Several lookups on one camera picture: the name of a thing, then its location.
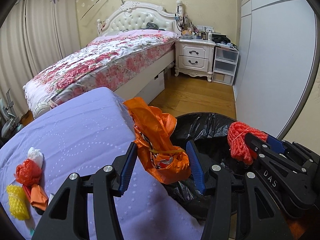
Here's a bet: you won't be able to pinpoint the white tufted bed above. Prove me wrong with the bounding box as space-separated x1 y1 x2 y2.
23 1 179 114

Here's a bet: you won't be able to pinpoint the black lined trash bin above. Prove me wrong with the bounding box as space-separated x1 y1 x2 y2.
163 112 249 221

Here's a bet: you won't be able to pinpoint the yellow foam fruit net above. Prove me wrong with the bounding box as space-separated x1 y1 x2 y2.
6 185 30 220

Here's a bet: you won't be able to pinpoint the white sliding wardrobe door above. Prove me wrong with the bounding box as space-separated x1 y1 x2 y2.
234 0 319 139

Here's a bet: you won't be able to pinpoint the plastic drawer unit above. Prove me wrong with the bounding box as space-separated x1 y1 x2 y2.
213 45 239 86

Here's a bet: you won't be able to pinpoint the floral pink bedspread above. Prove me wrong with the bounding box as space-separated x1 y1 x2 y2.
23 29 179 112

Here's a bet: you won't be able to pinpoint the orange plastic bag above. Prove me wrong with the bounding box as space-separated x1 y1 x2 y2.
124 97 191 185

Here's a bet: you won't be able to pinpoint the white storage box under bed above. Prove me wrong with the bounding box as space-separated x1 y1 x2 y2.
136 72 165 104

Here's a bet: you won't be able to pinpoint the orange paper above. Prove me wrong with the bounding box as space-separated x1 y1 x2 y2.
22 184 49 211

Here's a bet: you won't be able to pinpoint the orange-red foam fruit net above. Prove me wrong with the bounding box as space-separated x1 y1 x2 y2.
227 121 268 165

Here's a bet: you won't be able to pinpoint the beige curtains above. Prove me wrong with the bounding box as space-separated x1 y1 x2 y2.
1 0 80 116

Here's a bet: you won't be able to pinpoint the purple table cloth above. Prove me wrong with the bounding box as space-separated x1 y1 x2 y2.
1 88 203 239

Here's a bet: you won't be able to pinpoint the grey desk chair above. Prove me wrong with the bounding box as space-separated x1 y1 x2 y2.
1 89 24 142

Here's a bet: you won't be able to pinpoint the white tissue ball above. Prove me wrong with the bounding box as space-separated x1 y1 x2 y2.
27 147 44 169

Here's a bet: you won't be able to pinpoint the white nightstand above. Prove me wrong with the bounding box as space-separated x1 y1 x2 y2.
175 38 216 82

